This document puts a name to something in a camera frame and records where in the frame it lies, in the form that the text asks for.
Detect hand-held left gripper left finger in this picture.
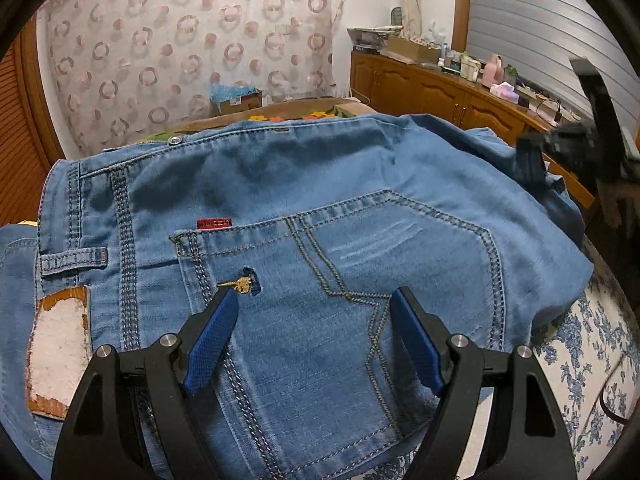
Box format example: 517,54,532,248
50,287,241,480

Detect pink bottle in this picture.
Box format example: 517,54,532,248
482,54,504,86

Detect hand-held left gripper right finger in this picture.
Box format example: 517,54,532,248
389,286,579,480

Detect cream tied curtain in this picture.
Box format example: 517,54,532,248
397,0,426,41

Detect wooden sideboard cabinet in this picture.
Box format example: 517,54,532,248
350,50,596,211

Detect open cardboard box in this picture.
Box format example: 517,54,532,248
385,35,441,64

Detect black cable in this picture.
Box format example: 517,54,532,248
597,350,636,421

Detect wooden louvred door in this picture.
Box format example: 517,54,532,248
0,35,66,226

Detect blue floral bedsheet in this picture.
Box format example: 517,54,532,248
350,240,640,480

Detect light blue denim pants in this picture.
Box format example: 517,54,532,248
0,112,596,480

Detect colourful floral blanket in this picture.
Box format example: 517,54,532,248
135,97,371,143

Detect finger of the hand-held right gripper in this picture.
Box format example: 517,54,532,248
516,134,550,187

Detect grey roller blind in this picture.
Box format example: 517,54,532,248
465,0,636,126

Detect circle-patterned sheer curtain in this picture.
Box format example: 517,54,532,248
37,0,348,158

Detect cardboard box with blue filling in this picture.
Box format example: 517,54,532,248
210,82,266,117

